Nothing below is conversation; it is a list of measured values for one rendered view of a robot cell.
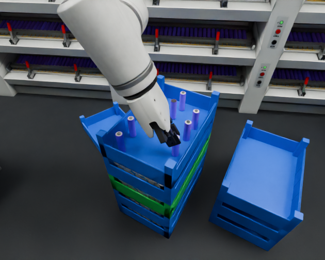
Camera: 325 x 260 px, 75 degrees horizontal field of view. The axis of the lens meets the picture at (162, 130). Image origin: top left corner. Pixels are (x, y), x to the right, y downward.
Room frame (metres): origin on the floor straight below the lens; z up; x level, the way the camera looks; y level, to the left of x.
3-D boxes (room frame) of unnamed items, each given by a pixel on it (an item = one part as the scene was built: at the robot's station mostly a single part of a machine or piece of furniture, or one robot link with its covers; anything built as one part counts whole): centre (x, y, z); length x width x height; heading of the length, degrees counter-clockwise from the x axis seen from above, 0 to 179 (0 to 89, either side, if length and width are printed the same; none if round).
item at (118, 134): (0.35, 0.10, 0.36); 0.02 x 0.02 x 0.06
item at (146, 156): (0.42, -0.01, 0.36); 0.30 x 0.20 x 0.08; 151
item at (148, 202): (0.42, -0.01, 0.20); 0.30 x 0.20 x 0.08; 151
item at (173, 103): (0.48, -0.03, 0.36); 0.02 x 0.02 x 0.06
